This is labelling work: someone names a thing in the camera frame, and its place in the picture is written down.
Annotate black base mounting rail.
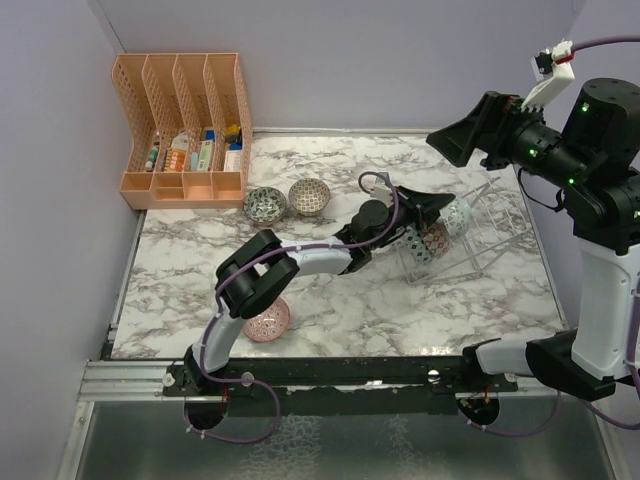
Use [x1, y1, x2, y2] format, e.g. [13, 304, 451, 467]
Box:
[99, 327, 521, 417]

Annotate green leaf pattern bowl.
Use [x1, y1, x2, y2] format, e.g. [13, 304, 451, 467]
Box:
[243, 187, 287, 224]

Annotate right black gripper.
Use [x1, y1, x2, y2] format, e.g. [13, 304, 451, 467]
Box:
[428, 89, 593, 189]

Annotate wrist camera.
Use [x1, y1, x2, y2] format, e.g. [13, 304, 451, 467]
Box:
[521, 40, 575, 112]
[370, 172, 393, 206]

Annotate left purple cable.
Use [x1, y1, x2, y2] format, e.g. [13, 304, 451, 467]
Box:
[187, 171, 401, 444]

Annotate blue triangle pattern bowl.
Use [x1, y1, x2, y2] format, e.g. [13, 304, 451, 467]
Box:
[440, 196, 473, 240]

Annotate orange plastic desk organizer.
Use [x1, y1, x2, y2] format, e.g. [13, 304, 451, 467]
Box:
[112, 53, 253, 210]

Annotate blue floral pattern bowl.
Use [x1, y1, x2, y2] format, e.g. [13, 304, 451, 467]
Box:
[403, 234, 434, 264]

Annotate white wire dish rack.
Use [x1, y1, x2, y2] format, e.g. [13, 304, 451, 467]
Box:
[395, 176, 530, 283]

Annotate purple cable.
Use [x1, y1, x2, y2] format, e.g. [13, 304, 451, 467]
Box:
[187, 171, 401, 444]
[467, 35, 640, 437]

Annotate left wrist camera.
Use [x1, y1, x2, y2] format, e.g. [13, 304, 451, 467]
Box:
[370, 172, 393, 206]

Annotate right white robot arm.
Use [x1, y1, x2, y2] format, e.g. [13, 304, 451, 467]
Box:
[426, 78, 639, 401]

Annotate red circle pattern bowl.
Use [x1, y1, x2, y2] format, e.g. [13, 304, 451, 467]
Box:
[242, 297, 291, 343]

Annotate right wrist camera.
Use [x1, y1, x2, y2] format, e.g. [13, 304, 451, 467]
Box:
[521, 40, 575, 112]

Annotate red geometric pattern bowl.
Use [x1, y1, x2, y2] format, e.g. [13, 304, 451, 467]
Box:
[422, 223, 451, 258]

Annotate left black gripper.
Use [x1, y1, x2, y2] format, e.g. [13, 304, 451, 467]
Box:
[367, 186, 454, 252]

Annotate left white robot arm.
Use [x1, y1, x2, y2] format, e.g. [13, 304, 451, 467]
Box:
[185, 187, 455, 395]

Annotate brown tile pattern bowl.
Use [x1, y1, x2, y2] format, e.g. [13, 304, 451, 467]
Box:
[288, 178, 331, 216]

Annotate items in organizer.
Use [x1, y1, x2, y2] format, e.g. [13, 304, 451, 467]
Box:
[144, 124, 242, 173]

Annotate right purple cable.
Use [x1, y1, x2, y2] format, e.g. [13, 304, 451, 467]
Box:
[467, 35, 640, 437]

